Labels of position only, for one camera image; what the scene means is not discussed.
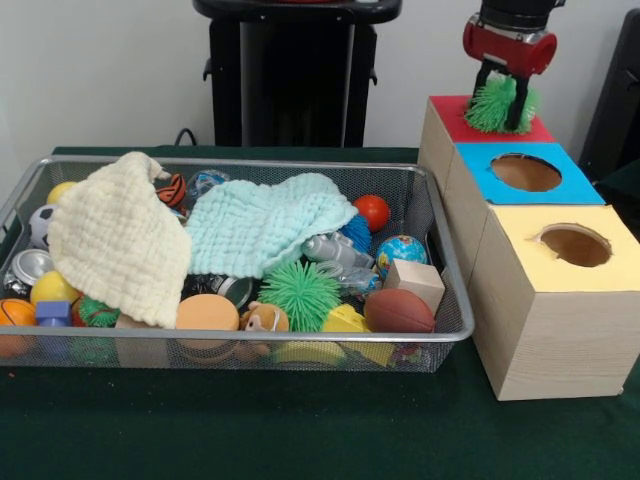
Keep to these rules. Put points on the blue globe ball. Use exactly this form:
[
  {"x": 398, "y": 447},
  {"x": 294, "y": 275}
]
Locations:
[{"x": 402, "y": 253}]

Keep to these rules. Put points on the cream muslin cloth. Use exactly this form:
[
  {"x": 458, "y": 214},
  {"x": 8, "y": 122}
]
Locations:
[{"x": 115, "y": 240}]

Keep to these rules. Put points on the red ball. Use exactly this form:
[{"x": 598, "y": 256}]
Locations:
[{"x": 372, "y": 212}]

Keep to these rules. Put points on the plain wooden block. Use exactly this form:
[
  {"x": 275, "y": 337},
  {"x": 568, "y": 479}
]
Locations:
[{"x": 415, "y": 283}]

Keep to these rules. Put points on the plain green spiky ball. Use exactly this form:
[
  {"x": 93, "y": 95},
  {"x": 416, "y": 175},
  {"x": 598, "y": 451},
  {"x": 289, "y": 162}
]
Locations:
[{"x": 300, "y": 295}]

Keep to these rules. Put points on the blue spiky ball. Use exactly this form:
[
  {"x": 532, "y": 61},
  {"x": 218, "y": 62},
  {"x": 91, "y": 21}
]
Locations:
[{"x": 358, "y": 234}]

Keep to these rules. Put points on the dark green tablecloth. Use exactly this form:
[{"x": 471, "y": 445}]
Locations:
[{"x": 300, "y": 430}]

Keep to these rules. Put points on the dark green side table cloth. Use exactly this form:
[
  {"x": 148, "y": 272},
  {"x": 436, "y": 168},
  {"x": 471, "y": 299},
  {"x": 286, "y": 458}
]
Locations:
[{"x": 625, "y": 192}]

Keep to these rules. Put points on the mint green muslin cloth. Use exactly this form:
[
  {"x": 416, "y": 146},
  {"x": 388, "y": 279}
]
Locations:
[{"x": 260, "y": 225}]

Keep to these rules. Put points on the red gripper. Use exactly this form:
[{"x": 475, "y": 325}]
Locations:
[{"x": 508, "y": 48}]

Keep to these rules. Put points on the brown toy football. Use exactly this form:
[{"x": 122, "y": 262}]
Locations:
[{"x": 399, "y": 311}]

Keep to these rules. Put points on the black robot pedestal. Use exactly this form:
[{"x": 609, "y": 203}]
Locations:
[{"x": 290, "y": 80}]

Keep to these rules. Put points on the clear mesh bin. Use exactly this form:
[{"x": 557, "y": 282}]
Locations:
[{"x": 447, "y": 300}]

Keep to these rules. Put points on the wooden box with three holes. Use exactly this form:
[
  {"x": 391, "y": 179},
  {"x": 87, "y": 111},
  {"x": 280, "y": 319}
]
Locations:
[{"x": 560, "y": 340}]

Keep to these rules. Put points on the green spiky ball with eyes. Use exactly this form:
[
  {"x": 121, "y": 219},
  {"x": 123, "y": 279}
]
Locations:
[{"x": 490, "y": 108}]

